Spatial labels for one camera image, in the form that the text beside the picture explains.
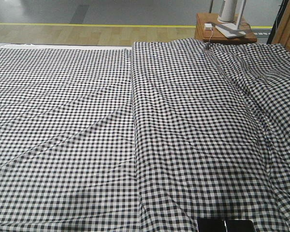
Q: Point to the white desk lamp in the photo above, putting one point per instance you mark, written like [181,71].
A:
[227,26]

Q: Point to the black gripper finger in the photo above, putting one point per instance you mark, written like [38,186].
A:
[210,225]
[239,226]

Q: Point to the black white checkered duvet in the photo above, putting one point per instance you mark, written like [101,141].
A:
[212,134]

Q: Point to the wooden bedside table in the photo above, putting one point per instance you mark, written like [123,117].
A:
[215,36]

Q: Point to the black white checkered bedsheet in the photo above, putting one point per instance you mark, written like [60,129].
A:
[67,160]

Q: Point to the white charger adapter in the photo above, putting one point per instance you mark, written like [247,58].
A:
[208,27]

